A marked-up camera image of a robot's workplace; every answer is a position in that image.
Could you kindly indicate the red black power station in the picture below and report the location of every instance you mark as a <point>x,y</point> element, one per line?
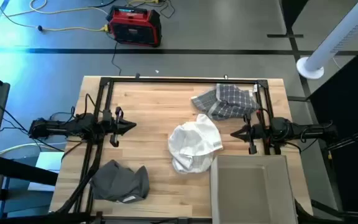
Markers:
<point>135,28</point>

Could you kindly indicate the beige fabric bin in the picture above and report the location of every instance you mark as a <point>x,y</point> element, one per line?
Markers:
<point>250,189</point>

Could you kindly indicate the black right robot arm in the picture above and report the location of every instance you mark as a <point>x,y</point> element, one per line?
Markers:
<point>306,130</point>

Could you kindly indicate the black partition panel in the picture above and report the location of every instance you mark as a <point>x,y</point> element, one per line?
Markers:
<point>353,93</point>

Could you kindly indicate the white tower fan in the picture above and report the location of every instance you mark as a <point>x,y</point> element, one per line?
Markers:
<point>337,37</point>

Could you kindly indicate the black floor stand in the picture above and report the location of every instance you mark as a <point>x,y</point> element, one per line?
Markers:
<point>291,18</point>

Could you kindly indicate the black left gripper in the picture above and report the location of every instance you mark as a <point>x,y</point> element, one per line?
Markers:
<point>107,126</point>

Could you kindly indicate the grey checked towel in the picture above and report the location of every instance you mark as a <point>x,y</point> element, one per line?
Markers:
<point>228,102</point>

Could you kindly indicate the white towel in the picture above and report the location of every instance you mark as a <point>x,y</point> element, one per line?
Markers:
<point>194,143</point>

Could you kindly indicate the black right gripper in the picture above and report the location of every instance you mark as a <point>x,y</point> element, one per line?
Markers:
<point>258,132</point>

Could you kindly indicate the black metal table frame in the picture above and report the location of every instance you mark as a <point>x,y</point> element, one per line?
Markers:
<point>182,80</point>

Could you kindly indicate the dark grey towel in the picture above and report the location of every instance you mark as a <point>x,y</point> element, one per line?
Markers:
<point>117,183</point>

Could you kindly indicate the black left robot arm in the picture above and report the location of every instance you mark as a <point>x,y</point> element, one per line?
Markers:
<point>57,127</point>

